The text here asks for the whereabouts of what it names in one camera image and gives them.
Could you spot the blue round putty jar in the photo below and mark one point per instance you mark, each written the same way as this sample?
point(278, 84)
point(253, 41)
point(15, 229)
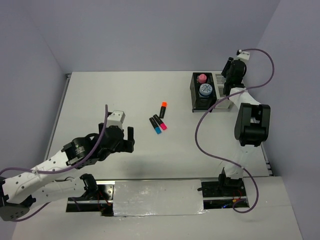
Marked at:
point(206, 91)

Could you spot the pink cap highlighter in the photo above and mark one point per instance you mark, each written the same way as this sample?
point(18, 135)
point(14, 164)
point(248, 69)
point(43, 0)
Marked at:
point(160, 122)

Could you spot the blue cap highlighter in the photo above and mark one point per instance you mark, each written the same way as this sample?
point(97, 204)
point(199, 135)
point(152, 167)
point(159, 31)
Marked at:
point(155, 125)

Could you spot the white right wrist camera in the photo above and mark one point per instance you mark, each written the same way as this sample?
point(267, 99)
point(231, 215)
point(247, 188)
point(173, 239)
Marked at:
point(242, 55)

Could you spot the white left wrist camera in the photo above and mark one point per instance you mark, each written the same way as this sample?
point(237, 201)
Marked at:
point(116, 118)

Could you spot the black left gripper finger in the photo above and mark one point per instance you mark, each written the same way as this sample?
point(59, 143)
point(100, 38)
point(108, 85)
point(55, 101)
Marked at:
point(127, 146)
point(130, 134)

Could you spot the aluminium table edge rail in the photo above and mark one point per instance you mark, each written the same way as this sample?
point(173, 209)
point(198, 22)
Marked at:
point(68, 77)

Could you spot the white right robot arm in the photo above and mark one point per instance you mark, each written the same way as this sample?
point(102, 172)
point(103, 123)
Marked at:
point(253, 119)

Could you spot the pink cap clear tube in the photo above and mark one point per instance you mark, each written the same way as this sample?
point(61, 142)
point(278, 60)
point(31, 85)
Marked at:
point(202, 78)

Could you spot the orange cap highlighter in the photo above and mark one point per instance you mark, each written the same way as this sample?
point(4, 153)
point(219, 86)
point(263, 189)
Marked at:
point(163, 109)

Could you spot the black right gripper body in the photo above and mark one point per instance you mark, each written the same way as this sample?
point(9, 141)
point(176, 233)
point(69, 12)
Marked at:
point(229, 76)

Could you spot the black mesh container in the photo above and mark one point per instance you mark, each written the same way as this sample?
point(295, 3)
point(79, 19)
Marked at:
point(200, 103)

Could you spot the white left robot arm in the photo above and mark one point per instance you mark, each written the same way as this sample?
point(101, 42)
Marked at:
point(55, 178)

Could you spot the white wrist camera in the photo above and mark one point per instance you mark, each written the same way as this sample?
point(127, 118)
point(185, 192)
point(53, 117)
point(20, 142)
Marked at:
point(116, 118)
point(242, 55)

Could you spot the silver foil tape panel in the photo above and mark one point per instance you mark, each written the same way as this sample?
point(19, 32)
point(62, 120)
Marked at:
point(157, 198)

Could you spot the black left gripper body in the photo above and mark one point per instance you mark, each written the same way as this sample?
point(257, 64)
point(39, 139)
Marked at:
point(103, 155)

